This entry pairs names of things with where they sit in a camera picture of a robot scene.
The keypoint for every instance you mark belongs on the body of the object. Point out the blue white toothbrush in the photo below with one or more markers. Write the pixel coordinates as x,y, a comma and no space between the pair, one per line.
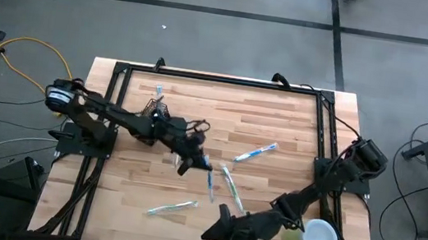
158,89
255,153
210,181

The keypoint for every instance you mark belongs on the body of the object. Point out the small white scrap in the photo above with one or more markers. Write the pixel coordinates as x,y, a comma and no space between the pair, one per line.
163,26

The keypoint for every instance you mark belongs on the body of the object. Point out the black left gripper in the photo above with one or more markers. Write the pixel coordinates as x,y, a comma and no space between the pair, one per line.
190,146

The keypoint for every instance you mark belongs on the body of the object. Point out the black aluminium table frame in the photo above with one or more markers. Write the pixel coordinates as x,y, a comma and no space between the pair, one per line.
223,79

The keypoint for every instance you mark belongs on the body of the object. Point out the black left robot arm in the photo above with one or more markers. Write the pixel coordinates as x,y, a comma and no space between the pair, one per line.
115,113

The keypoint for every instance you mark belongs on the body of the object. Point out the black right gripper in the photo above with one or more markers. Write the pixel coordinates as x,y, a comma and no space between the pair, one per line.
253,233

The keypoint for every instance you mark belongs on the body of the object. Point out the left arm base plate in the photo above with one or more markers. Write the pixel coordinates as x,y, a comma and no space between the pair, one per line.
70,144

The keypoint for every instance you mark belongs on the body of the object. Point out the blue white toothpaste tube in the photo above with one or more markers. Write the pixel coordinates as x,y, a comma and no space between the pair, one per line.
154,116

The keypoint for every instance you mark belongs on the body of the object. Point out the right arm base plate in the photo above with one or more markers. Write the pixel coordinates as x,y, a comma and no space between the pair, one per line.
358,184

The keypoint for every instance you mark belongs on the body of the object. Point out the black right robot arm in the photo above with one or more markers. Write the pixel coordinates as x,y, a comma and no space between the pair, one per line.
312,191

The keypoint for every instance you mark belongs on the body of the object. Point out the green disinfecting wipes canister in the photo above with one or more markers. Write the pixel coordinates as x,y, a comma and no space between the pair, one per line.
320,239

